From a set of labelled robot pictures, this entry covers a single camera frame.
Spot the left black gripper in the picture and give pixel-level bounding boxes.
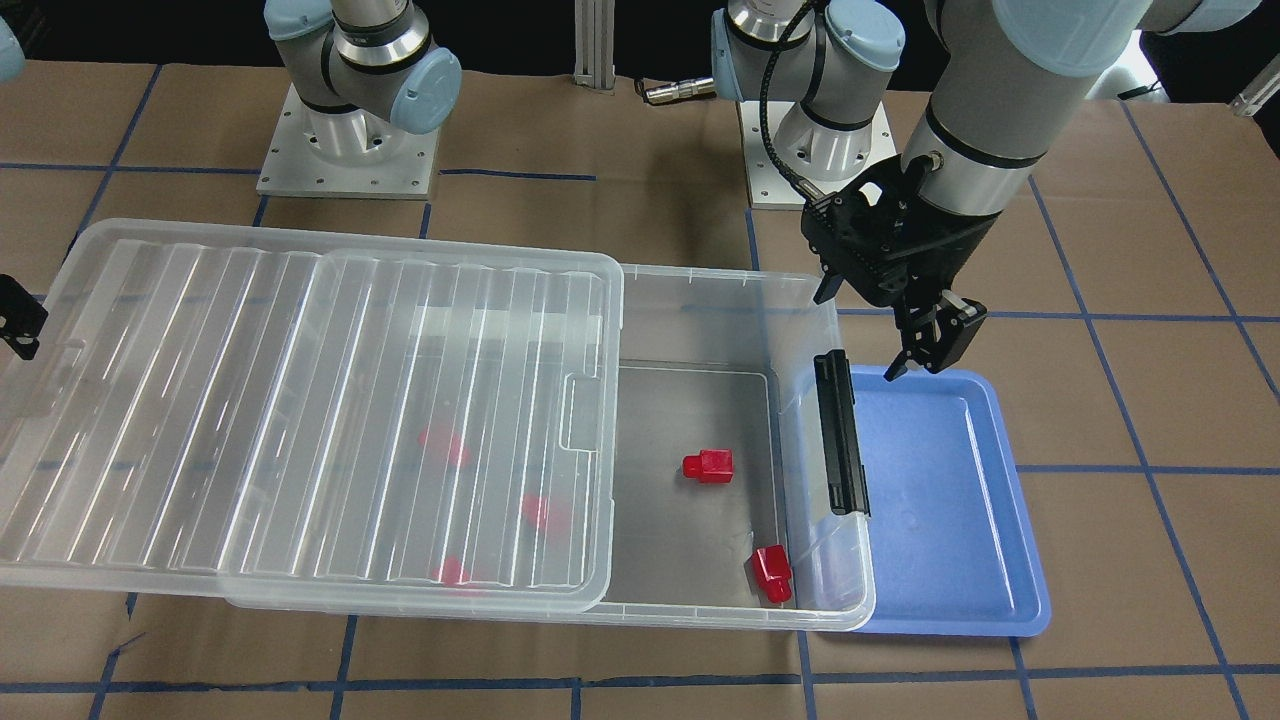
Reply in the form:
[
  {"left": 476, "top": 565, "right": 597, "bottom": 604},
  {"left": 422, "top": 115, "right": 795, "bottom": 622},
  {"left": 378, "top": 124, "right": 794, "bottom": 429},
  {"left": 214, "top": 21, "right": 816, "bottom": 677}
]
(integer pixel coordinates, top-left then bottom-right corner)
[{"left": 801, "top": 156, "right": 997, "bottom": 382}]

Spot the black box latch handle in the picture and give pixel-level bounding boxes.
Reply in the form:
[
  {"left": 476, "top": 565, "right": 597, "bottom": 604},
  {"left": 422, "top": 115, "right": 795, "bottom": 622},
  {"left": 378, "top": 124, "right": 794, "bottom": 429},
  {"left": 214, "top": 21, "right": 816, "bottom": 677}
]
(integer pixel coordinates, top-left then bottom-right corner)
[{"left": 814, "top": 348, "right": 870, "bottom": 516}]

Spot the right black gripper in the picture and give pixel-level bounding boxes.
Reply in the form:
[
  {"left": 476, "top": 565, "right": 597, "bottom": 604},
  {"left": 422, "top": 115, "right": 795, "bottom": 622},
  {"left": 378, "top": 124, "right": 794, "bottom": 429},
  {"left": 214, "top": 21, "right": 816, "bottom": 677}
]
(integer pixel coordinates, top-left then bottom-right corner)
[{"left": 0, "top": 274, "right": 49, "bottom": 361}]

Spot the clear plastic storage box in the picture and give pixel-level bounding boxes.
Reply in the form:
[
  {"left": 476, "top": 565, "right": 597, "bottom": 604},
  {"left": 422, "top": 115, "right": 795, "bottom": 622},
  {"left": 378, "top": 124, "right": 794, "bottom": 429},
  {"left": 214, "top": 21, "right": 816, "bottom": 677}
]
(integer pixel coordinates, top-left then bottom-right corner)
[{"left": 216, "top": 263, "right": 876, "bottom": 630}]

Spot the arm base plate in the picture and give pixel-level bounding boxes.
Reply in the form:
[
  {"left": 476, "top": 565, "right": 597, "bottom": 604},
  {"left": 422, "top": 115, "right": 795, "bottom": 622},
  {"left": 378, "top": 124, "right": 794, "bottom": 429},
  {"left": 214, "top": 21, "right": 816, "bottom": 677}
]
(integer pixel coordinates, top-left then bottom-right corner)
[
  {"left": 737, "top": 101, "right": 897, "bottom": 210},
  {"left": 256, "top": 87, "right": 442, "bottom": 200}
]

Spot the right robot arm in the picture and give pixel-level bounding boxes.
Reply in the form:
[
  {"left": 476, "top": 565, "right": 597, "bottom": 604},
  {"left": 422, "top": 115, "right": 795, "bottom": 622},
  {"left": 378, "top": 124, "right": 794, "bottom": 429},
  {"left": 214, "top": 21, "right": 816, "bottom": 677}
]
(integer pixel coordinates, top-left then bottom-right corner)
[{"left": 262, "top": 1, "right": 463, "bottom": 168}]

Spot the red block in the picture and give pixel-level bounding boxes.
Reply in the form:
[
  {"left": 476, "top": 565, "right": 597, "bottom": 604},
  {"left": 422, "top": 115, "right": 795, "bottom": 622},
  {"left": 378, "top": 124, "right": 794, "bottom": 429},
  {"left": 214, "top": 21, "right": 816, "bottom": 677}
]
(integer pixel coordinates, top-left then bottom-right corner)
[
  {"left": 681, "top": 448, "right": 735, "bottom": 484},
  {"left": 430, "top": 555, "right": 475, "bottom": 591},
  {"left": 520, "top": 493, "right": 573, "bottom": 537},
  {"left": 417, "top": 425, "right": 471, "bottom": 469},
  {"left": 748, "top": 544, "right": 794, "bottom": 605}
]

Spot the clear ribbed box lid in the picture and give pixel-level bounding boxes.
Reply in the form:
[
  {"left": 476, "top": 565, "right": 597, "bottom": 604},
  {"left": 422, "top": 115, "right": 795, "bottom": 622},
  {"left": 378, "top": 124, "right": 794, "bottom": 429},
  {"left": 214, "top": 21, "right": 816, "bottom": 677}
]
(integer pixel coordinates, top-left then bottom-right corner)
[{"left": 3, "top": 219, "right": 625, "bottom": 618}]

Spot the aluminium frame post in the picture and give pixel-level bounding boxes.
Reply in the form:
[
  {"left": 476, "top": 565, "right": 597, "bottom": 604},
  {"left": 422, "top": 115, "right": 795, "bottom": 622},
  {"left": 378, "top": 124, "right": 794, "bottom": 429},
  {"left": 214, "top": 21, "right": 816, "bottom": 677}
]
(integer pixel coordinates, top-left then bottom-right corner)
[{"left": 572, "top": 0, "right": 616, "bottom": 94}]

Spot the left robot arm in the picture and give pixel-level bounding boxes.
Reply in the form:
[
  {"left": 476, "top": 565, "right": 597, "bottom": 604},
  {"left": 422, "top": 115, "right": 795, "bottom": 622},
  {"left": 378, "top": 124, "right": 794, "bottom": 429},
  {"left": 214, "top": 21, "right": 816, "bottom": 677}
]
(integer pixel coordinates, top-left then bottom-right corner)
[{"left": 710, "top": 1, "right": 1256, "bottom": 380}]

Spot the blue plastic tray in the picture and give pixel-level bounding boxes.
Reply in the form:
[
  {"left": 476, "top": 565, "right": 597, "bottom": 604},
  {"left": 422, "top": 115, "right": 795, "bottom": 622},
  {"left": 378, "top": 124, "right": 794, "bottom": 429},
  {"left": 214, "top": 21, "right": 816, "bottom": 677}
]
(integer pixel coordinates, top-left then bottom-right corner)
[{"left": 851, "top": 365, "right": 1052, "bottom": 638}]

